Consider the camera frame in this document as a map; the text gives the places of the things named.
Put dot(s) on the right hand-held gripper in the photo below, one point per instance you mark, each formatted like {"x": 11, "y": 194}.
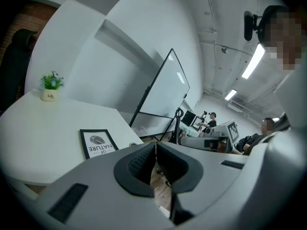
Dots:
{"x": 231, "y": 132}

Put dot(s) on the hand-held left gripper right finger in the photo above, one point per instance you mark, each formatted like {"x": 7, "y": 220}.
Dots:
{"x": 211, "y": 176}

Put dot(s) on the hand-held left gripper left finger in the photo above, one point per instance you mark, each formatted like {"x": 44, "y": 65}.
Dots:
{"x": 96, "y": 188}

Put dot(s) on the black framed nature print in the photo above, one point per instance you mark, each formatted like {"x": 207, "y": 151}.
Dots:
{"x": 97, "y": 142}

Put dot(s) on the white round table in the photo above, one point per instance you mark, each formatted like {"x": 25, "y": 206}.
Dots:
{"x": 48, "y": 138}

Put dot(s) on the black computer monitor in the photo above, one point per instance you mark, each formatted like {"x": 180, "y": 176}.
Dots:
{"x": 188, "y": 118}

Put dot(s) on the short ceiling light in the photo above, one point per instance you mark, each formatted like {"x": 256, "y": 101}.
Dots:
{"x": 231, "y": 94}

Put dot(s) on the black-framed whiteboard on stand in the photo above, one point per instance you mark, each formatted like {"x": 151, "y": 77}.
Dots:
{"x": 168, "y": 87}

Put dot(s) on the long ceiling light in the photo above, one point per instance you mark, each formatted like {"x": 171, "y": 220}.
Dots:
{"x": 253, "y": 61}

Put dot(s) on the potted plant in white pot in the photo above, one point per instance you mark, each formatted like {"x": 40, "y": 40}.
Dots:
{"x": 50, "y": 88}

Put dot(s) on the person's head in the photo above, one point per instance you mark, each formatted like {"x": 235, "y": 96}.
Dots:
{"x": 287, "y": 44}

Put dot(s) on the black padded office chair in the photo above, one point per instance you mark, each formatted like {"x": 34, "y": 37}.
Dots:
{"x": 14, "y": 66}

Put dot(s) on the black head-mounted camera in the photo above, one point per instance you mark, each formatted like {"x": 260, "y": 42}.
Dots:
{"x": 248, "y": 25}

